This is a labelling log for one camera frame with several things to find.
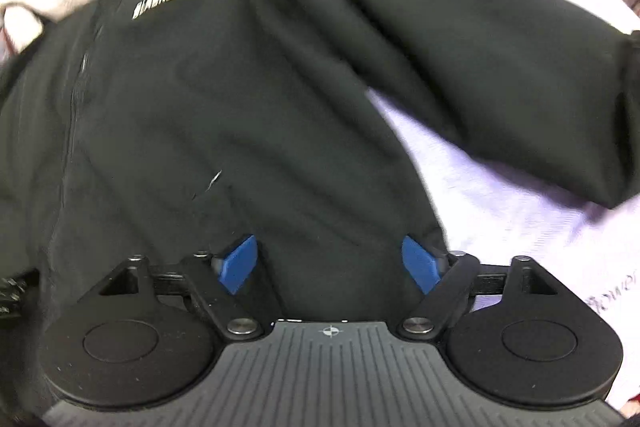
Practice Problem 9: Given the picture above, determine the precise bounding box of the black jacket with white print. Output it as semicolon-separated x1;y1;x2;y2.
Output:
0;0;640;323

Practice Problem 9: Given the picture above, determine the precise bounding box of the purple floral bed sheet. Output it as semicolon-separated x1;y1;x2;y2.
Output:
295;0;640;413

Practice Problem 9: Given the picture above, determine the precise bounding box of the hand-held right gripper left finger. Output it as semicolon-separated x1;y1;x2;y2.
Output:
97;234;278;343

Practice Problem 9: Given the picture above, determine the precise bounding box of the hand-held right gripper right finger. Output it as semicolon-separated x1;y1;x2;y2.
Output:
397;234;561;343

